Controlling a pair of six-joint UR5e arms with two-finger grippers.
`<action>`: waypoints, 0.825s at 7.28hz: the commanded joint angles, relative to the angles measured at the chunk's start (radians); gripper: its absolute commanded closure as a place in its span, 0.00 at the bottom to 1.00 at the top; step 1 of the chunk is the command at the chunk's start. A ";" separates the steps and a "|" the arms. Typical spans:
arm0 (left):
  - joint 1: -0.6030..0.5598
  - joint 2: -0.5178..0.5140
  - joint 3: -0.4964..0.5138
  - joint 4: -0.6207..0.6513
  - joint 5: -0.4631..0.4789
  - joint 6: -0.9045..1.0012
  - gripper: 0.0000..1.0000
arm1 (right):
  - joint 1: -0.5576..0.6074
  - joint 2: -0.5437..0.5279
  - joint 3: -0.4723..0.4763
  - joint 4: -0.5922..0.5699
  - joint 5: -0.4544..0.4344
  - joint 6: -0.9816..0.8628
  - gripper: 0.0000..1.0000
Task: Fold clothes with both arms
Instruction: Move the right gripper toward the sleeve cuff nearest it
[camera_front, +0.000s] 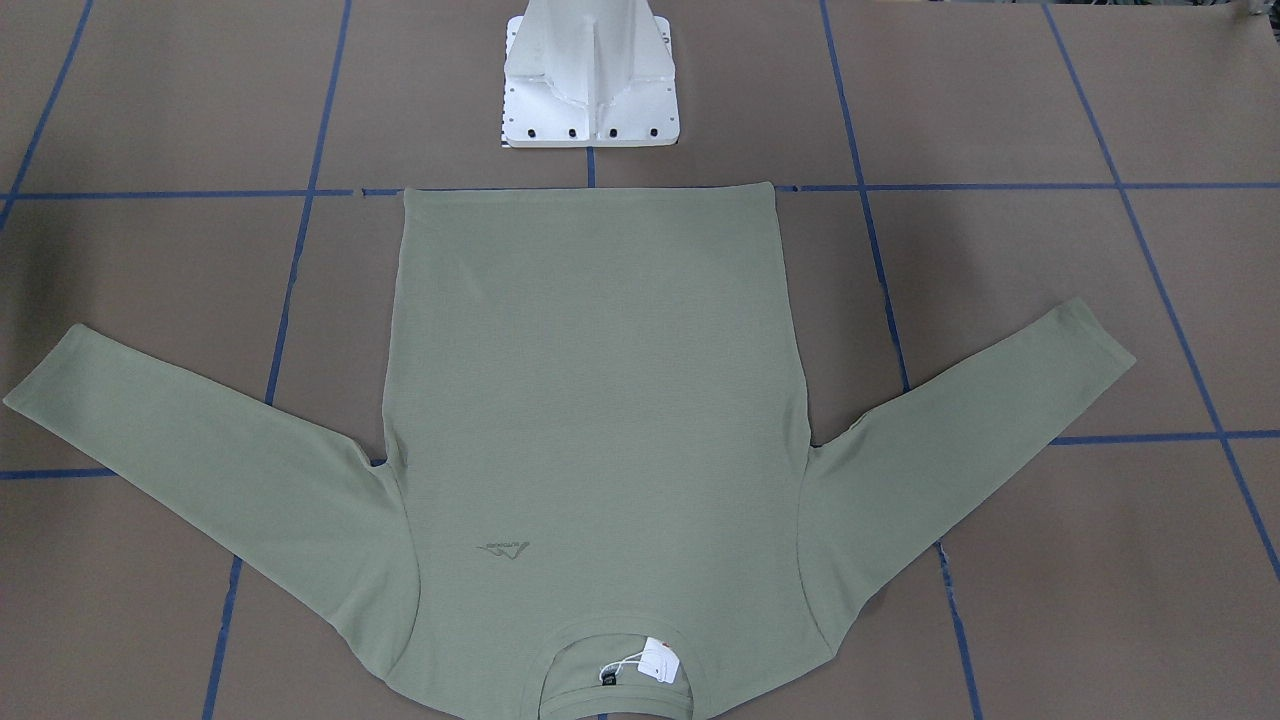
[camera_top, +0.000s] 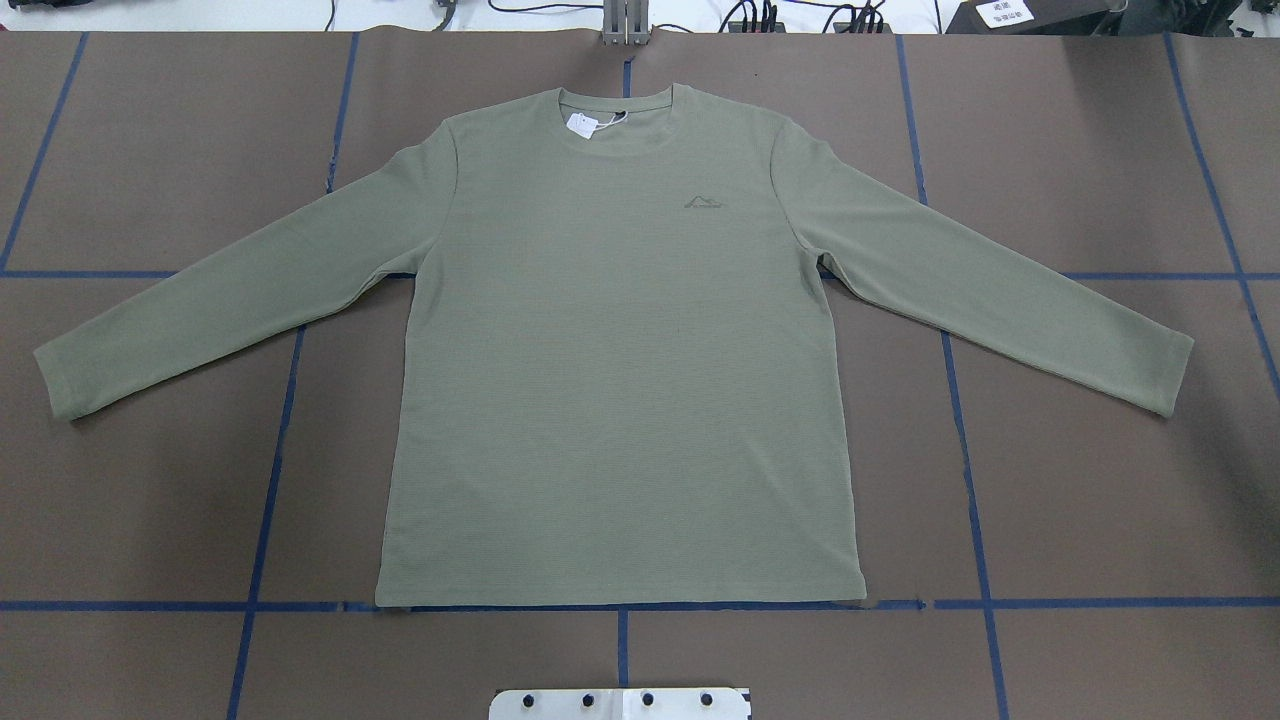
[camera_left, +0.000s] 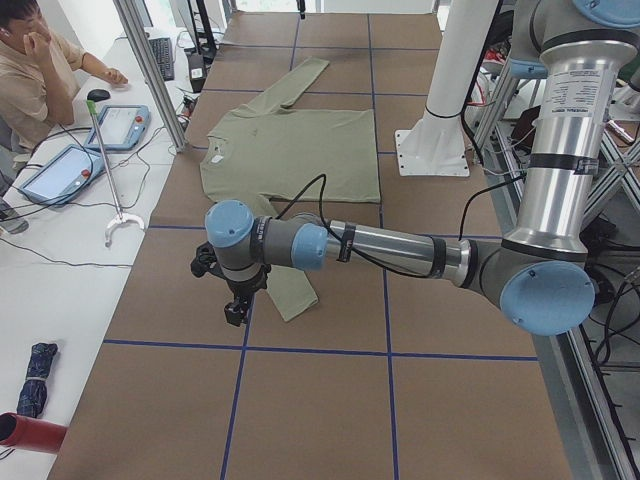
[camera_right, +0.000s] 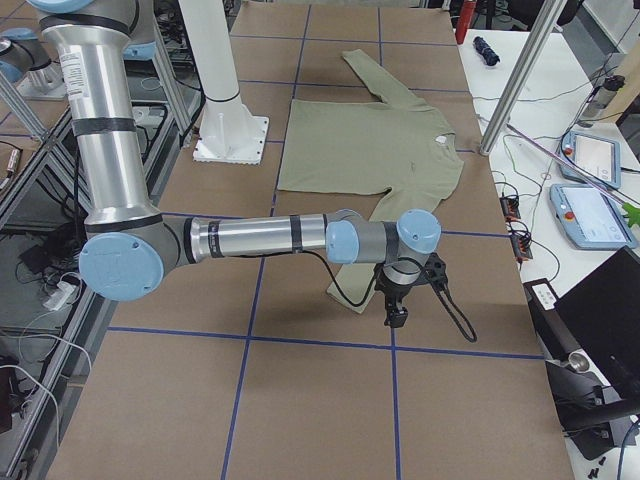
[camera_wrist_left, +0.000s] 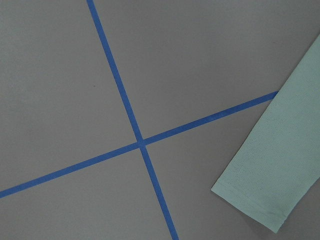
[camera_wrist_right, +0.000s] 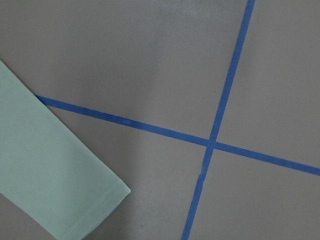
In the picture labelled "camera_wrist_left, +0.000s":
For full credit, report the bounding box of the olive green long-sleeve shirt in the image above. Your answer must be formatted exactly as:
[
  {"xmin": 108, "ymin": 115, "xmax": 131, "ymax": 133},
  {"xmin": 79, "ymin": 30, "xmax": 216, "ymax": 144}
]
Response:
[{"xmin": 211, "ymin": 39, "xmax": 320, "ymax": 233}]

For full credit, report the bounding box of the brown paper table cover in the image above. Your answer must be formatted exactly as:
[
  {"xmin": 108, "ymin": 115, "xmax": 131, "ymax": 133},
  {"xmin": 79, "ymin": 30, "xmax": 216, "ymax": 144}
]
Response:
[{"xmin": 0, "ymin": 0, "xmax": 320, "ymax": 240}]

